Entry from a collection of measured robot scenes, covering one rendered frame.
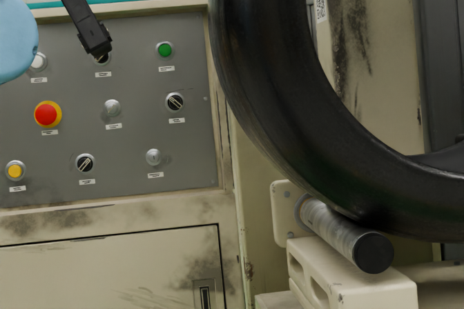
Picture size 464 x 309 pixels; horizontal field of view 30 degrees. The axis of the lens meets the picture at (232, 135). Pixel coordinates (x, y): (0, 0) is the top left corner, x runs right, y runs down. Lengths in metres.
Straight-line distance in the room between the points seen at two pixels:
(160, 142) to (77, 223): 0.22
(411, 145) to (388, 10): 0.21
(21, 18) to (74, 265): 0.83
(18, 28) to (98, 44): 0.14
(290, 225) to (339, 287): 0.33
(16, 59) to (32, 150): 0.81
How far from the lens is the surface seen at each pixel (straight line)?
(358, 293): 0.95
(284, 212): 1.28
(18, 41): 0.87
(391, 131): 1.33
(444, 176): 0.95
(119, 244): 1.63
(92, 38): 0.99
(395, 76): 1.33
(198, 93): 1.66
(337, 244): 1.02
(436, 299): 1.13
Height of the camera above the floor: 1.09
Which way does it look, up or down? 3 degrees down
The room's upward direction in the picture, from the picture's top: 5 degrees counter-clockwise
